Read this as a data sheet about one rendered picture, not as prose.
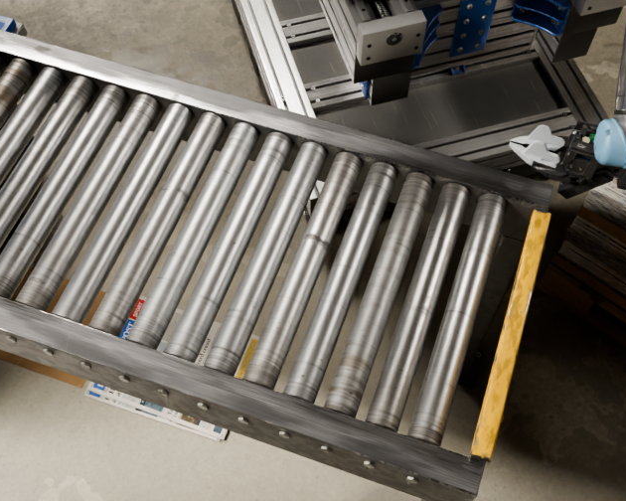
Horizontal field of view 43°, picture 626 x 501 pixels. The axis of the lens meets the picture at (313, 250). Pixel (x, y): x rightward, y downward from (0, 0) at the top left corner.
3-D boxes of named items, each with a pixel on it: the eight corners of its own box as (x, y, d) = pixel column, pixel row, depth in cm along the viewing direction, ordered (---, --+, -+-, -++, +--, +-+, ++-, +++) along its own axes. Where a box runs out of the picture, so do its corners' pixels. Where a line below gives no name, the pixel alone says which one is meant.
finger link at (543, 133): (519, 112, 141) (571, 126, 140) (512, 133, 146) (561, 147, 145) (515, 125, 140) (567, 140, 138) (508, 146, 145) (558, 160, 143)
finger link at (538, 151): (515, 125, 140) (567, 140, 138) (508, 146, 145) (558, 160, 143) (511, 139, 138) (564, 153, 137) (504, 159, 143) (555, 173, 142)
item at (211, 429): (265, 338, 208) (265, 336, 207) (224, 440, 195) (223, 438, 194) (136, 295, 214) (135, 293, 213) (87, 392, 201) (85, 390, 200)
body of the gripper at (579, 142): (574, 117, 138) (645, 135, 137) (560, 147, 146) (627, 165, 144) (566, 150, 135) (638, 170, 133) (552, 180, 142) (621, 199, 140)
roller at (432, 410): (506, 208, 140) (512, 192, 135) (434, 462, 118) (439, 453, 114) (477, 200, 140) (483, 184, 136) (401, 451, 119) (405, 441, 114)
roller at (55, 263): (166, 110, 150) (161, 92, 146) (43, 327, 129) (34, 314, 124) (141, 103, 151) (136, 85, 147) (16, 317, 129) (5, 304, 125)
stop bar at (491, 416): (550, 219, 133) (554, 213, 131) (490, 466, 113) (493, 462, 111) (532, 213, 133) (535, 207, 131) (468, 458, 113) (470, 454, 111)
